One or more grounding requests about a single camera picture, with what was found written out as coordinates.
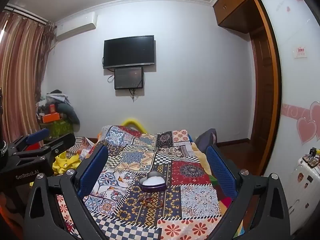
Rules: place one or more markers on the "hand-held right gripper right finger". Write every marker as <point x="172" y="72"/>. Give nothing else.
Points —
<point x="221" y="171"/>

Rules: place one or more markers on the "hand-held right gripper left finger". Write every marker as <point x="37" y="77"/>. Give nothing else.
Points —
<point x="93" y="171"/>

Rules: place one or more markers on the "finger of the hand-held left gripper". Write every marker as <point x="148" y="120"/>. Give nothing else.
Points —
<point x="37" y="134"/>
<point x="62" y="142"/>

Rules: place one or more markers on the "purple heart-shaped jewelry box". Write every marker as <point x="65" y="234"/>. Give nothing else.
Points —
<point x="152" y="183"/>

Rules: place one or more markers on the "green box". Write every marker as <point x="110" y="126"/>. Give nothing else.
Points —
<point x="60" y="128"/>

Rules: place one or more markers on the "orange box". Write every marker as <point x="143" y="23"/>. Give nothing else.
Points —
<point x="51" y="118"/>

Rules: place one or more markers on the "yellow cloth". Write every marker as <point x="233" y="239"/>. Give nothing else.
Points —
<point x="66" y="163"/>

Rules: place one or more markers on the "pile of clothes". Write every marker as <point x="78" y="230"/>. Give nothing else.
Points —
<point x="65" y="105"/>

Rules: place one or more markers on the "striped pink curtain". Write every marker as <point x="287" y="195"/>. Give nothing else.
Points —
<point x="22" y="75"/>

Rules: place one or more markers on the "colourful patchwork blanket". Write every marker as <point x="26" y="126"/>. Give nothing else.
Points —
<point x="155" y="160"/>

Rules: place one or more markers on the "yellow padded tube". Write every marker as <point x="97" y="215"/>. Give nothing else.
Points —
<point x="133" y="122"/>

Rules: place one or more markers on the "white suitcase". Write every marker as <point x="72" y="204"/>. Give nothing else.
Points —
<point x="303" y="192"/>

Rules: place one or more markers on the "small items on suitcase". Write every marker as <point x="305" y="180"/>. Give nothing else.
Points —
<point x="311" y="158"/>

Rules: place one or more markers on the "white air conditioner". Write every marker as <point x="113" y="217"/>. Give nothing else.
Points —
<point x="75" y="26"/>

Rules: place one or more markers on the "white heart-print sliding door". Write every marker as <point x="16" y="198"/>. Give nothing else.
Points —
<point x="297" y="85"/>

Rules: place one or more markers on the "red and white sticker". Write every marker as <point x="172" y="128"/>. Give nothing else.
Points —
<point x="300" y="52"/>

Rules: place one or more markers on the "wooden overhead cabinet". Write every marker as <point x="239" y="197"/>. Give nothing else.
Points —
<point x="233" y="5"/>

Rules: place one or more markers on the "small black wall monitor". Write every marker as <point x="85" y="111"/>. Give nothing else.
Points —
<point x="128" y="78"/>

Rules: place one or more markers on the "black wall television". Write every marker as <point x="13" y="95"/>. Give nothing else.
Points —
<point x="129" y="52"/>

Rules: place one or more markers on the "white curtain rail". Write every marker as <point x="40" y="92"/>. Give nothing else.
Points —
<point x="27" y="13"/>

